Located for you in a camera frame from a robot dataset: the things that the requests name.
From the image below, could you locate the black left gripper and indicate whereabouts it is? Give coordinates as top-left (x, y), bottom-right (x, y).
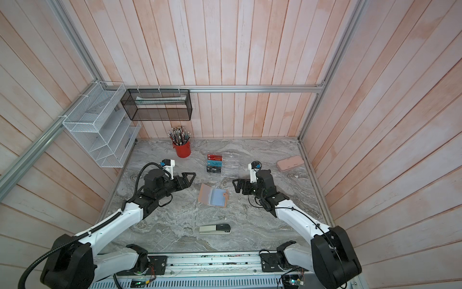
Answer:
top-left (156, 172), bottom-right (196, 200)

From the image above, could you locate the teal card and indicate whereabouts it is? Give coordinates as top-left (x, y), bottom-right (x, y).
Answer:
top-left (207, 160), bottom-right (222, 167)

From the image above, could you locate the black VIP card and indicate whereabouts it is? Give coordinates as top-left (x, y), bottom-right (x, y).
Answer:
top-left (206, 166), bottom-right (221, 173)

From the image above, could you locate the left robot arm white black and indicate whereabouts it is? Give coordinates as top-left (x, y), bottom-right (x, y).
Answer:
top-left (40, 167), bottom-right (196, 289)

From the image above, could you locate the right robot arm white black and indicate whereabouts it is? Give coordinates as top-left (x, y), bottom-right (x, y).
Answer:
top-left (232, 169), bottom-right (362, 289)

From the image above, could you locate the red pencil cup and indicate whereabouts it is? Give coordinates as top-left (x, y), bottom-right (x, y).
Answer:
top-left (172, 141), bottom-right (191, 158)

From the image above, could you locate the clear acrylic tiered organizer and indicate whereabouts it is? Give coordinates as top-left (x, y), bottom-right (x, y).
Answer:
top-left (214, 152), bottom-right (240, 178)

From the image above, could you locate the bundle of pencils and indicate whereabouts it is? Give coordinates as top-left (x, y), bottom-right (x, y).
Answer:
top-left (168, 126), bottom-right (191, 146)

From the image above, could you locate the beige black stapler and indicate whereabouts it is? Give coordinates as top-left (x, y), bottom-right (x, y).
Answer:
top-left (199, 223), bottom-right (231, 235)

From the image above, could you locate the pink pencil case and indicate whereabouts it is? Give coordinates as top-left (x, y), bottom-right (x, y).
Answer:
top-left (276, 155), bottom-right (304, 172)

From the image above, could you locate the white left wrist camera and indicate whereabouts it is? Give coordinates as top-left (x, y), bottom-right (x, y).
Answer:
top-left (160, 159), bottom-right (175, 179)

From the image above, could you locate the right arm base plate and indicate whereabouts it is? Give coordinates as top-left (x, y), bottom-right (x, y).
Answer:
top-left (259, 249), bottom-right (289, 273)

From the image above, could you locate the black mesh wall basket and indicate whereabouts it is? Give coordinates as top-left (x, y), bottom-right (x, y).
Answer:
top-left (121, 88), bottom-right (193, 122)

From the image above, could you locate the aluminium front rail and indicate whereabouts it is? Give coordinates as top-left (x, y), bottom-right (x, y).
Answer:
top-left (88, 251), bottom-right (324, 289)

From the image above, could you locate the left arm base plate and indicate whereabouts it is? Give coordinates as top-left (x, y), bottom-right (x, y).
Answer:
top-left (116, 255), bottom-right (168, 277)

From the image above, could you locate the white wire mesh shelf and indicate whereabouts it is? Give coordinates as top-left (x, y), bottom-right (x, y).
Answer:
top-left (63, 81), bottom-right (141, 168)

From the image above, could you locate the black corrugated cable hose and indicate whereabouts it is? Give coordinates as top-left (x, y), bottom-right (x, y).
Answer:
top-left (17, 162), bottom-right (170, 289)

